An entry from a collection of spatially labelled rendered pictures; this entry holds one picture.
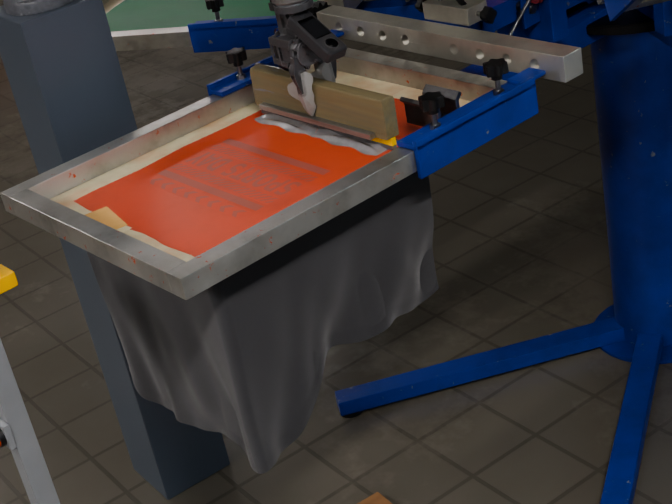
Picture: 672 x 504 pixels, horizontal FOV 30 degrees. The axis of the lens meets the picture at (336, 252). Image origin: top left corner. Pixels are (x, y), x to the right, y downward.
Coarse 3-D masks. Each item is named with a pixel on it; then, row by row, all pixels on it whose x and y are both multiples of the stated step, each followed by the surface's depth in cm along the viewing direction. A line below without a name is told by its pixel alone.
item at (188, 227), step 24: (312, 144) 229; (336, 168) 218; (312, 192) 211; (168, 216) 213; (192, 216) 211; (216, 216) 210; (264, 216) 206; (168, 240) 205; (192, 240) 203; (216, 240) 202
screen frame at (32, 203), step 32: (352, 64) 256; (384, 64) 249; (416, 64) 245; (224, 96) 249; (160, 128) 241; (192, 128) 246; (96, 160) 233; (128, 160) 238; (384, 160) 208; (0, 192) 226; (32, 192) 223; (320, 192) 202; (352, 192) 203; (64, 224) 209; (96, 224) 207; (256, 224) 196; (288, 224) 195; (320, 224) 200; (128, 256) 195; (160, 256) 192; (224, 256) 189; (256, 256) 193; (192, 288) 186
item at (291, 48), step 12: (312, 0) 223; (276, 12) 223; (288, 12) 221; (288, 36) 227; (276, 48) 229; (288, 48) 225; (300, 48) 224; (276, 60) 230; (288, 60) 228; (300, 60) 224; (312, 60) 226
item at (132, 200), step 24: (240, 120) 246; (192, 144) 240; (216, 144) 238; (264, 144) 233; (288, 144) 231; (144, 168) 234; (96, 192) 228; (120, 192) 226; (144, 192) 224; (168, 192) 222; (120, 216) 217; (144, 216) 215
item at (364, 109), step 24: (264, 72) 239; (288, 72) 236; (264, 96) 242; (288, 96) 236; (336, 96) 224; (360, 96) 219; (384, 96) 216; (336, 120) 227; (360, 120) 222; (384, 120) 216
